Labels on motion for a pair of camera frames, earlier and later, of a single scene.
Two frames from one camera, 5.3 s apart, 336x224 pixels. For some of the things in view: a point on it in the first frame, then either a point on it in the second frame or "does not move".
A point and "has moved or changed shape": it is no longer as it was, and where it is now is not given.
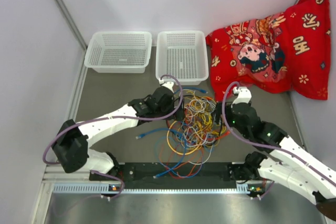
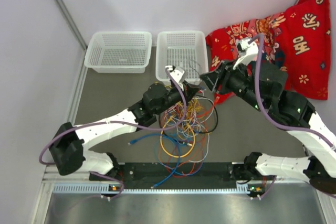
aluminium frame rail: (55, 173) does not move
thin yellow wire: (200, 107) has moved or changed shape
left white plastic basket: (118, 52) does not move
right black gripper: (218, 112) → (227, 71)
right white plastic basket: (182, 53) does not move
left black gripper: (180, 115) → (191, 90)
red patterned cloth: (289, 51) does not move
